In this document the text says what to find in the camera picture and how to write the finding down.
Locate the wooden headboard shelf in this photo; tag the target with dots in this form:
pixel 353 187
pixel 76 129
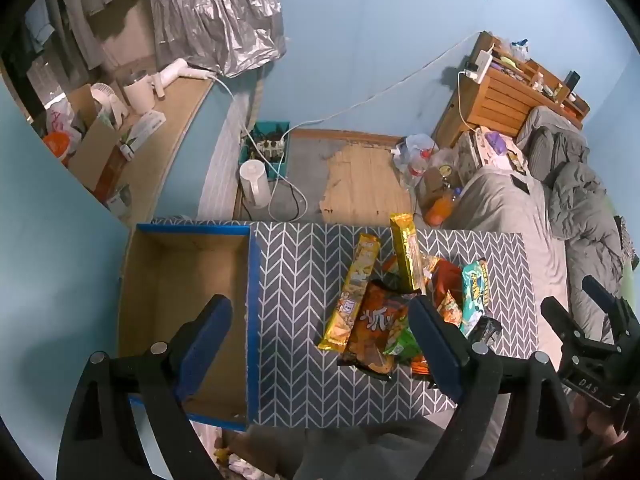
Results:
pixel 505 95

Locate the power strip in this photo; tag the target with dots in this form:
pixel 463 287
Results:
pixel 270 147

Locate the white carton box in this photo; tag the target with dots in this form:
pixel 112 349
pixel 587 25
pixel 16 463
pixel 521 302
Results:
pixel 145 127

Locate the gold long snack packet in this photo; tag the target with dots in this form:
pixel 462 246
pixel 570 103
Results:
pixel 407 255

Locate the grey cloth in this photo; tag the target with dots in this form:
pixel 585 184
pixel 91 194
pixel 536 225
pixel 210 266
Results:
pixel 375 455

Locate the white kettle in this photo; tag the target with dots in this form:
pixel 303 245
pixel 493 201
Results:
pixel 255 185

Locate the grey chevron tablecloth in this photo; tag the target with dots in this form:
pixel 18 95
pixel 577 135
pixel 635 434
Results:
pixel 295 280

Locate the yellow long snack packet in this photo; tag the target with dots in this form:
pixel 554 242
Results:
pixel 350 290

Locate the person's right hand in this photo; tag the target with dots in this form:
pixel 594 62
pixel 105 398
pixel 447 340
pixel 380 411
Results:
pixel 597 427

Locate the grey bed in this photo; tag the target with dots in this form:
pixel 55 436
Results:
pixel 500 200

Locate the white charger block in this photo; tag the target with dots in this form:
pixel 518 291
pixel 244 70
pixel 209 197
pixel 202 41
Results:
pixel 481 65

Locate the teal storage bin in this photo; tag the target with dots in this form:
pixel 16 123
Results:
pixel 280 162

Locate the white hair dryer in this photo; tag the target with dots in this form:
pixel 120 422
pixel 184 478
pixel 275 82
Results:
pixel 172 71

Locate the brown-orange chip bag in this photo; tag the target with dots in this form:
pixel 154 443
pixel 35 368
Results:
pixel 372 330

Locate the hanging grey clothes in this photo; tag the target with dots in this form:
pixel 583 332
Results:
pixel 85 10

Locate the open brown cardboard box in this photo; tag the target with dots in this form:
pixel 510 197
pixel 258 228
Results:
pixel 95 145

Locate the teal snack bag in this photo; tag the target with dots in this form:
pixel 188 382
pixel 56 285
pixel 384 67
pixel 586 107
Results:
pixel 472 295

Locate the orange drink bottle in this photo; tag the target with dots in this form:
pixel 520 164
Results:
pixel 440 210

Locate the blue-edged cardboard box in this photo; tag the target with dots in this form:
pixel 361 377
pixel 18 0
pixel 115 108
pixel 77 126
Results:
pixel 175 280

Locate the small orange snack packet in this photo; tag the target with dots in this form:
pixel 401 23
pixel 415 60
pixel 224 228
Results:
pixel 450 312

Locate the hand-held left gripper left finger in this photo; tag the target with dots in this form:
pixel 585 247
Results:
pixel 200 352

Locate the plastic bottle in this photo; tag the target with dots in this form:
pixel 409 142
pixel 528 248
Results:
pixel 415 152

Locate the orange peanut snack bag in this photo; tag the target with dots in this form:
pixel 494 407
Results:
pixel 432 266

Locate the orange round container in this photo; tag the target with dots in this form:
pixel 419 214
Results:
pixel 57 145

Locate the purple item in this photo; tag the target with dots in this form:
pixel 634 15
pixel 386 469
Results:
pixel 495 142

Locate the wooden ledge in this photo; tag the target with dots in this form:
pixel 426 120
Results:
pixel 165 160

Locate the small white fan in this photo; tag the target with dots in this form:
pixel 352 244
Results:
pixel 107 100

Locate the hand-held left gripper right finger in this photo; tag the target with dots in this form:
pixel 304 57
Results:
pixel 442 355

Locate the orange and green cracker bag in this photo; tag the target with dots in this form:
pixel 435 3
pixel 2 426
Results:
pixel 402 342

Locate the white plastic bag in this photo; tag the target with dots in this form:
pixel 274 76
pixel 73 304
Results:
pixel 62 117

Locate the cream cup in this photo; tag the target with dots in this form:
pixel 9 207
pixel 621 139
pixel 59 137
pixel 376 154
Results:
pixel 140 92

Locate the grey duvet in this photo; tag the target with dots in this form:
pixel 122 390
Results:
pixel 580 195

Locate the small black snack packet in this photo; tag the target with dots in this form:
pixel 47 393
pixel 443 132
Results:
pixel 487 330

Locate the red snack bag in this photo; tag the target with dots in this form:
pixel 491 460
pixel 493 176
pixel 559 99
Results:
pixel 447 275

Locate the silver foil curtain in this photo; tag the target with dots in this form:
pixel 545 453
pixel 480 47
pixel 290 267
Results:
pixel 215 10

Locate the small brown cardboard box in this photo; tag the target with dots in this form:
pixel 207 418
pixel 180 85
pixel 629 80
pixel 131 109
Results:
pixel 435 180

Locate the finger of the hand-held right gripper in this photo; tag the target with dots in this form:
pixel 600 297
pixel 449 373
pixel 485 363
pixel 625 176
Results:
pixel 607 302
pixel 567 325

